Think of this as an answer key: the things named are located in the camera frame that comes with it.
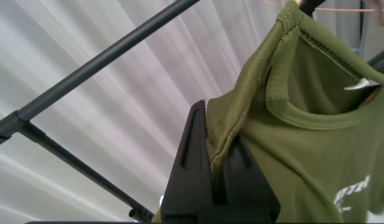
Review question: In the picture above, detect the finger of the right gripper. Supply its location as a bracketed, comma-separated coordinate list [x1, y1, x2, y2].
[299, 0, 328, 17]

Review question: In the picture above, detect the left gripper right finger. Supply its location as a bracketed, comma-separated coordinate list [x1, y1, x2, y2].
[196, 135, 281, 223]

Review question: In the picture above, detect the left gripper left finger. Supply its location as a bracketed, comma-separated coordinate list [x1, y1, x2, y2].
[160, 99, 216, 223]

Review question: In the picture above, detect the green long-sleeved shirt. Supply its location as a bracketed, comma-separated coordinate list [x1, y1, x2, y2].
[151, 0, 384, 223]

